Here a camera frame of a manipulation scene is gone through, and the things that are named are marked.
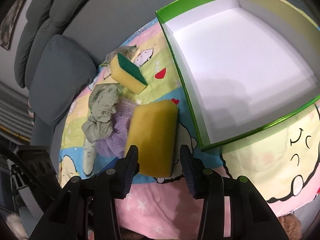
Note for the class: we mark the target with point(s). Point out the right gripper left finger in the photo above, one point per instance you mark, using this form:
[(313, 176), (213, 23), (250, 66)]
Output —
[(115, 182)]

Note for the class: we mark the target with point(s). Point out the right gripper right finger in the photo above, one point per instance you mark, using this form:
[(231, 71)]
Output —
[(202, 182)]

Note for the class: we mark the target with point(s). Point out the purple mesh cloth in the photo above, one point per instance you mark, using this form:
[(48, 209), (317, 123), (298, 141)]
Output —
[(114, 145)]

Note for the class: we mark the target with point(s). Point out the large yellow sponge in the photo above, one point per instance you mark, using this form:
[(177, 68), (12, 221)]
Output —
[(153, 130)]

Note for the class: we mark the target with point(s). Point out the grey green cloth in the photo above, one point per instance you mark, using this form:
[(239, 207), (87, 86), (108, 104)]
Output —
[(102, 105)]

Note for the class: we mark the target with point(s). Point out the yellow sponge green scrub pad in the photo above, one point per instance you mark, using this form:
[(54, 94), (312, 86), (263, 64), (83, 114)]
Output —
[(128, 73)]

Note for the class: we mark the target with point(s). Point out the clear bag green print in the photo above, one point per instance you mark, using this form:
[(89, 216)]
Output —
[(126, 51)]

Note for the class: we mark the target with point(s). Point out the colourful cartoon blanket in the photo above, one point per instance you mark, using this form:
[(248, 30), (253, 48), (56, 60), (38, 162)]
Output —
[(284, 166)]

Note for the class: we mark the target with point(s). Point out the grey cushion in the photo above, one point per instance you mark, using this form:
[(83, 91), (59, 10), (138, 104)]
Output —
[(64, 70)]

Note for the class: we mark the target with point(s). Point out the green white cardboard box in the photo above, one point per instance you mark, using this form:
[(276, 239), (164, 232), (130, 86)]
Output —
[(247, 67)]

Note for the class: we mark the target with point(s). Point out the grey sofa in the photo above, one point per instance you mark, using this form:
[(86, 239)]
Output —
[(98, 26)]

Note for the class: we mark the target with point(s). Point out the framed picture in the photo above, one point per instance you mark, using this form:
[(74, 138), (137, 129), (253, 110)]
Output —
[(9, 23)]

